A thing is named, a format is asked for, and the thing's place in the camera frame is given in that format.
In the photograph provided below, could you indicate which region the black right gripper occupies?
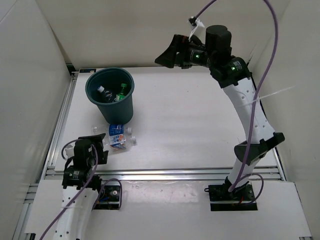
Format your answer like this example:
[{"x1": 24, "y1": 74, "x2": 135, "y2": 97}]
[{"x1": 155, "y1": 35, "x2": 216, "y2": 70}]

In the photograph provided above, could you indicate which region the orange label clear bottle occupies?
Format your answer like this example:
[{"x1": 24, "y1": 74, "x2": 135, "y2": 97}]
[{"x1": 102, "y1": 134, "x2": 137, "y2": 152}]

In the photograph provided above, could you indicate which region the dark label bottle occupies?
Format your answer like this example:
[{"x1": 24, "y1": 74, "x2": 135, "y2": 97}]
[{"x1": 97, "y1": 86, "x2": 116, "y2": 103}]

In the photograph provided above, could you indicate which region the green plastic soda bottle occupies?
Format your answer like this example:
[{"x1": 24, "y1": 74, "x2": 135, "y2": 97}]
[{"x1": 115, "y1": 83, "x2": 128, "y2": 102}]

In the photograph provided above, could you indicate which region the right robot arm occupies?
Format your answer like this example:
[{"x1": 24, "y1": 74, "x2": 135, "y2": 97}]
[{"x1": 174, "y1": 25, "x2": 285, "y2": 200}]

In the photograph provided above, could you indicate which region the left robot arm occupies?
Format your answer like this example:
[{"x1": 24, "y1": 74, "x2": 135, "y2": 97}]
[{"x1": 40, "y1": 67, "x2": 135, "y2": 240}]

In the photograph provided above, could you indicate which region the dark green plastic bin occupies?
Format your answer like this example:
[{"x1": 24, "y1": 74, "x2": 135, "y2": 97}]
[{"x1": 85, "y1": 67, "x2": 135, "y2": 125}]

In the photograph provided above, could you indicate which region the blue label water bottle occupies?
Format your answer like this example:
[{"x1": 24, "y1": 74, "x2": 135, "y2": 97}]
[{"x1": 91, "y1": 124, "x2": 133, "y2": 137}]

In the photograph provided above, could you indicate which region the aluminium table edge rail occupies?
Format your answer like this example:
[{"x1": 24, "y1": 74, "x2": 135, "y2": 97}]
[{"x1": 44, "y1": 166, "x2": 285, "y2": 182}]

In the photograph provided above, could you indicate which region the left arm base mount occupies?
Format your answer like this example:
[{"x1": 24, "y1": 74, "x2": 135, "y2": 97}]
[{"x1": 92, "y1": 178, "x2": 123, "y2": 210}]

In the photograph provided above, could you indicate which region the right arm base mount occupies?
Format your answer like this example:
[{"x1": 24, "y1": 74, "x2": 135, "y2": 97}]
[{"x1": 204, "y1": 183, "x2": 258, "y2": 212}]

